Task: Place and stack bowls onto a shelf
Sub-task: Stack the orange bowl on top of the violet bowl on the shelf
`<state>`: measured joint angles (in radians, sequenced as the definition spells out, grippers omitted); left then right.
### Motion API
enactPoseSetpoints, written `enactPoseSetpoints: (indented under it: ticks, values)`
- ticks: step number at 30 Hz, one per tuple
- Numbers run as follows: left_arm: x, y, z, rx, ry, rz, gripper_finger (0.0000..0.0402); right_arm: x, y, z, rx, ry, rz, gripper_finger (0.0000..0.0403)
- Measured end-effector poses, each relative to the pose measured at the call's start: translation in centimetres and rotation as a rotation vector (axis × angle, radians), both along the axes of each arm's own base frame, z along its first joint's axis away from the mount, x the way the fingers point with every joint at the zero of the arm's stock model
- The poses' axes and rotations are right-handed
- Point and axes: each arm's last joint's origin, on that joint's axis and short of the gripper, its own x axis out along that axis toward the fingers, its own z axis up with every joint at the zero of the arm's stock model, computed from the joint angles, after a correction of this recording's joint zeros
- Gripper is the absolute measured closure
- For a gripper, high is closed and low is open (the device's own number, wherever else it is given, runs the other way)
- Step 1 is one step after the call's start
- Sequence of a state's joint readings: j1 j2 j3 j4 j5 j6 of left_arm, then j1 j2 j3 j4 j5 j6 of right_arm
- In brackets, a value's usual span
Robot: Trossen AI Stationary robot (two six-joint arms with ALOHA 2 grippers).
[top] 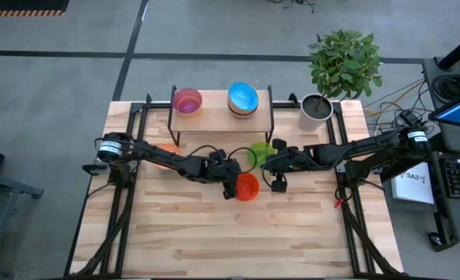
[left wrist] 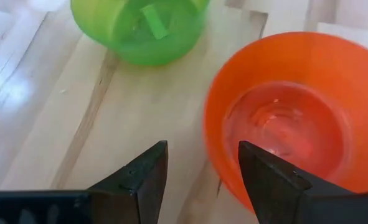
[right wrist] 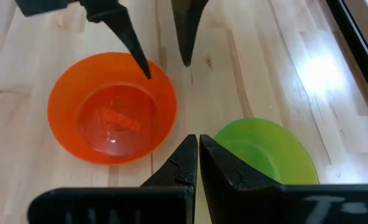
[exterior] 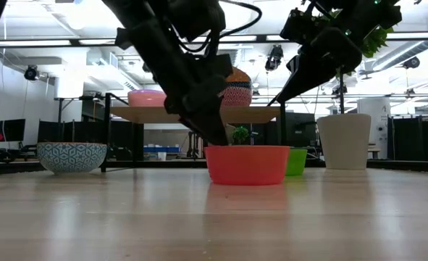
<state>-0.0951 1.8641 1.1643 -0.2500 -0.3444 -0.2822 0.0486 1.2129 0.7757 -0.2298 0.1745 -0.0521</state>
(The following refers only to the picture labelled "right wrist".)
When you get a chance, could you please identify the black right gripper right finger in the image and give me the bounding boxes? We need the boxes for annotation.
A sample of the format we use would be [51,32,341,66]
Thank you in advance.
[199,134,368,224]

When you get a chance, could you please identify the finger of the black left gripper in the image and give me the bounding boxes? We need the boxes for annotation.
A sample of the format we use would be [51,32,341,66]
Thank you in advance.
[14,0,153,80]
[171,0,209,67]

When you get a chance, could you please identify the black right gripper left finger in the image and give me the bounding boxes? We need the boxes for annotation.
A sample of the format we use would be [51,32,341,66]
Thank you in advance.
[27,133,199,224]

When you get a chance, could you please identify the green plastic bowl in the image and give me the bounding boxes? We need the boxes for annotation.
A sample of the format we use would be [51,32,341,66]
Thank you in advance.
[213,117,320,186]

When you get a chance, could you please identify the orange plastic bowl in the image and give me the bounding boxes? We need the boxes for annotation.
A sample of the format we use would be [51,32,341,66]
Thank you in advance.
[47,52,178,166]

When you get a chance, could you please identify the black aluminium rig frame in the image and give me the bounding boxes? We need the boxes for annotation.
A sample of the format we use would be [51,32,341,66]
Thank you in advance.
[325,0,368,110]

